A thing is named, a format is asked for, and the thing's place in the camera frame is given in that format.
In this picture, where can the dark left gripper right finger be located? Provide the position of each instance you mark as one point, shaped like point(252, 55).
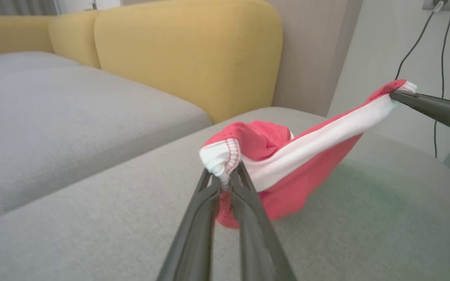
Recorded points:
point(254, 234)

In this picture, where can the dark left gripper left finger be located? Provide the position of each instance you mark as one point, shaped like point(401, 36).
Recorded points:
point(193, 238)

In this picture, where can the red shorts with white stripe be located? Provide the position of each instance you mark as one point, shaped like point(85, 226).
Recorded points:
point(287, 156)

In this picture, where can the grey sofa back cushion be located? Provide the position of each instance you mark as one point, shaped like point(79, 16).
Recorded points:
point(72, 128)

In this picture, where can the wide yellow sofa back cushion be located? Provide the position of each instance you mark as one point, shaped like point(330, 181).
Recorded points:
point(190, 54)

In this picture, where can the grey curtain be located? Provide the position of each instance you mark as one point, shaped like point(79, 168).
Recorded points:
point(14, 6)

